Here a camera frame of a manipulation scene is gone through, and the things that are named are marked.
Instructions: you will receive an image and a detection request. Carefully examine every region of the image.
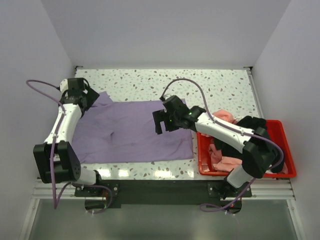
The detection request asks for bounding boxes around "purple t shirt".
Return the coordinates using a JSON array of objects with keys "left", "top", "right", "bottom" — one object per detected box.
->
[{"left": 71, "top": 92, "right": 193, "bottom": 164}]

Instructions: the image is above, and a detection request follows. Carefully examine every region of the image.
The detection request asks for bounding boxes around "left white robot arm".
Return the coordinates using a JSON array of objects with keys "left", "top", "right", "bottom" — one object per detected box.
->
[{"left": 33, "top": 77, "right": 104, "bottom": 196}]

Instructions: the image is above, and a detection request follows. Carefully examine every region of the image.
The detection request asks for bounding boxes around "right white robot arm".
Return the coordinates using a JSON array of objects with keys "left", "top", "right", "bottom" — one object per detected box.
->
[{"left": 152, "top": 95, "right": 284, "bottom": 197}]

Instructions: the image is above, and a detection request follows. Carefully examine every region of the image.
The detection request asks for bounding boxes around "red plastic bin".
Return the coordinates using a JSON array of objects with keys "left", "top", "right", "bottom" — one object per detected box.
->
[{"left": 196, "top": 119, "right": 297, "bottom": 179}]

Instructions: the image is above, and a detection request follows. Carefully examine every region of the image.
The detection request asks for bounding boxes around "black t shirt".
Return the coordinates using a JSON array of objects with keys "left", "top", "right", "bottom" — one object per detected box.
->
[{"left": 212, "top": 115, "right": 286, "bottom": 174}]

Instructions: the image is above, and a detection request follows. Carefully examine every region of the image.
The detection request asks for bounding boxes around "pink t shirt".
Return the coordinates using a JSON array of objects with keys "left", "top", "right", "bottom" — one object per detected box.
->
[{"left": 208, "top": 109, "right": 244, "bottom": 173}]

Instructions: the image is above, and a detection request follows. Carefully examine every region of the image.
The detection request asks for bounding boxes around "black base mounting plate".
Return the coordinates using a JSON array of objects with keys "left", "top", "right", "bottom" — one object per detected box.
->
[{"left": 74, "top": 180, "right": 252, "bottom": 210}]

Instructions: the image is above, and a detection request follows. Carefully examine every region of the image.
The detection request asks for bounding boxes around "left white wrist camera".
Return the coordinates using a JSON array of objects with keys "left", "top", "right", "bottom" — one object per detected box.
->
[{"left": 59, "top": 78, "right": 69, "bottom": 93}]

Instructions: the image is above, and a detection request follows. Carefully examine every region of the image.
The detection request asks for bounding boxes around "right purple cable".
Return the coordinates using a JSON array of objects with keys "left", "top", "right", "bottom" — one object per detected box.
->
[{"left": 159, "top": 78, "right": 285, "bottom": 213}]

